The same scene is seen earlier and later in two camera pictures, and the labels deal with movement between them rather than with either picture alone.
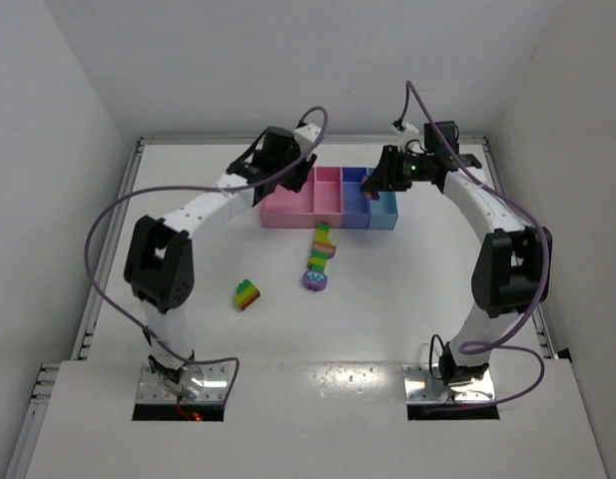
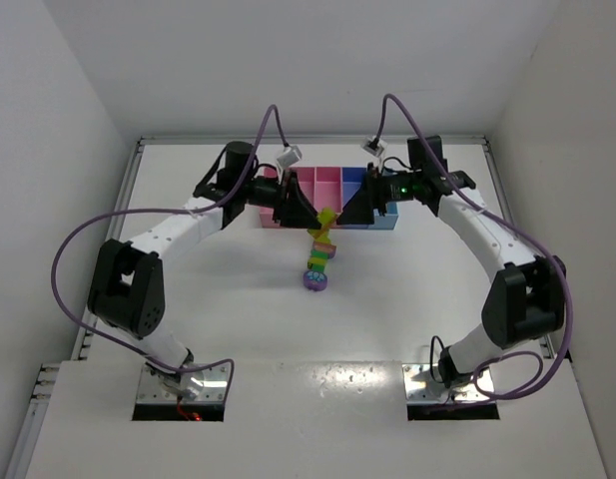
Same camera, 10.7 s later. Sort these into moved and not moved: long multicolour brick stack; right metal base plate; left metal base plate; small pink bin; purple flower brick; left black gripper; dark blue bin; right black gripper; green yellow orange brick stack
Moved: right black gripper; left black gripper; green yellow orange brick stack
Not moved: right metal base plate; dark blue bin; long multicolour brick stack; purple flower brick; left metal base plate; small pink bin
